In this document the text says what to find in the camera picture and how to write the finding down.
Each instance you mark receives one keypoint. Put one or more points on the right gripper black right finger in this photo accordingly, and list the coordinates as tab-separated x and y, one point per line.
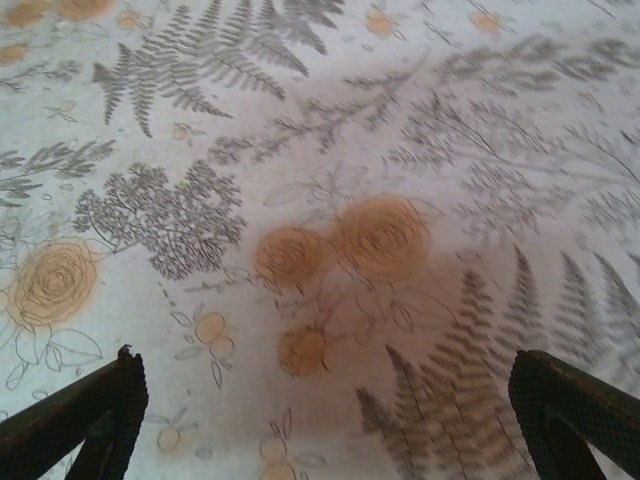
580	420

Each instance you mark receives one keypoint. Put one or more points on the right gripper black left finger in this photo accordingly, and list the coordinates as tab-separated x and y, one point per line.
75	430

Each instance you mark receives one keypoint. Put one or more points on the floral printed tablecloth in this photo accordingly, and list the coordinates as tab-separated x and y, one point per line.
320	100

